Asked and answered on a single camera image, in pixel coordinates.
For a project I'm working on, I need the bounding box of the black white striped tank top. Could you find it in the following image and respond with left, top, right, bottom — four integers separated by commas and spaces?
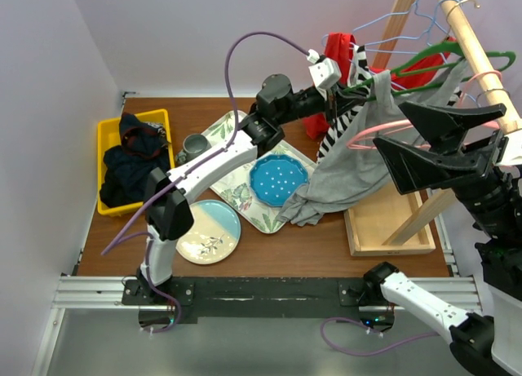
316, 43, 443, 164

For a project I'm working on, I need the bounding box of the thick pink plastic hanger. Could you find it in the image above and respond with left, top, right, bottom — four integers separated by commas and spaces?
346, 121, 501, 151

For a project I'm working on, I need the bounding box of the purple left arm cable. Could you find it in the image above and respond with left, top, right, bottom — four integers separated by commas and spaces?
100, 32, 321, 255

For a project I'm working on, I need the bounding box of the navy maroon-trimmed tank top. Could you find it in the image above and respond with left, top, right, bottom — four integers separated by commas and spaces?
103, 113, 170, 200

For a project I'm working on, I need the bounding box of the cream and blue plate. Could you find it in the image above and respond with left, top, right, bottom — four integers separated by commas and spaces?
176, 200, 241, 265

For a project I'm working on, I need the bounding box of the blue wire hanger front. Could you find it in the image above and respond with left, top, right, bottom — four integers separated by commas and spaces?
322, 0, 449, 90

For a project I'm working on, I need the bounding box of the blue wire hanger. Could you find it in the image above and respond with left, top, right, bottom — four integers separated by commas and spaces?
352, 0, 448, 55
322, 0, 449, 90

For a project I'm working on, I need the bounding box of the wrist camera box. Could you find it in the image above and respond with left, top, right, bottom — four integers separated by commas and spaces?
496, 130, 522, 166
308, 58, 342, 90

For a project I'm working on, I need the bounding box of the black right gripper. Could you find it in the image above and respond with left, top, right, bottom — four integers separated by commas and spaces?
369, 95, 518, 232

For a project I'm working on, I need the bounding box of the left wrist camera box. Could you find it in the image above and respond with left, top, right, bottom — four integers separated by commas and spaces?
308, 58, 342, 90

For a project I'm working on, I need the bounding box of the red tank top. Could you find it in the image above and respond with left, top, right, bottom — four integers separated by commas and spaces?
303, 33, 449, 139

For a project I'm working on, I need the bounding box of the leaf-patterned rectangular tray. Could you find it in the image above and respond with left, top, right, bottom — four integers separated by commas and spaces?
201, 109, 321, 234

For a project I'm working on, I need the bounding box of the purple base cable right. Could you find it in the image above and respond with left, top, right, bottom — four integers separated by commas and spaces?
320, 316, 441, 357

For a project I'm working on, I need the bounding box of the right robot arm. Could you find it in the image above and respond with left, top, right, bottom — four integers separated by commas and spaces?
363, 101, 521, 375

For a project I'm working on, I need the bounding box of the thin pink wire hanger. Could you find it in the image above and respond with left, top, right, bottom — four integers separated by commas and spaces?
456, 69, 502, 108

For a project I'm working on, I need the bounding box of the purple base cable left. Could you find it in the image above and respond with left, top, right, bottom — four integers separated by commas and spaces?
138, 277, 183, 335

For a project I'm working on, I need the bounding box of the grey tank top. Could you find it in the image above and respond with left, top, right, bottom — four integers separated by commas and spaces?
276, 60, 467, 226

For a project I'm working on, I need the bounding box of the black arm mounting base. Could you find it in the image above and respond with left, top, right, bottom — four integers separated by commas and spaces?
122, 274, 396, 326

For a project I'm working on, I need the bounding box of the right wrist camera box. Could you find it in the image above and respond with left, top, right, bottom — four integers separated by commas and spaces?
496, 130, 522, 166

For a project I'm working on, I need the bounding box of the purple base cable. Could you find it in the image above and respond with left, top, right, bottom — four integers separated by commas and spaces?
320, 316, 441, 357
138, 277, 183, 335

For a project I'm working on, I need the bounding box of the yellow plastic bin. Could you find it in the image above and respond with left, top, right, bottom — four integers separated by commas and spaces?
97, 108, 175, 217

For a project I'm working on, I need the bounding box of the wooden clothes rack frame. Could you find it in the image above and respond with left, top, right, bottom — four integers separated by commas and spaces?
343, 0, 522, 258

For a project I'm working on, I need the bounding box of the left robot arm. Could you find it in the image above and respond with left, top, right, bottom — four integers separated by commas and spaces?
137, 74, 367, 304

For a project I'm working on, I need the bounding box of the grey ceramic mug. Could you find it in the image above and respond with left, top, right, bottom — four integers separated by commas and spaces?
175, 134, 211, 166

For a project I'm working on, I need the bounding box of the blue dotted plate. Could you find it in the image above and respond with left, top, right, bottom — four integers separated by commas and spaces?
249, 154, 309, 207

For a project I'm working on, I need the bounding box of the green plastic hanger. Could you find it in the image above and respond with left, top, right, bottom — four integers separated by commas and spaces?
337, 41, 516, 102

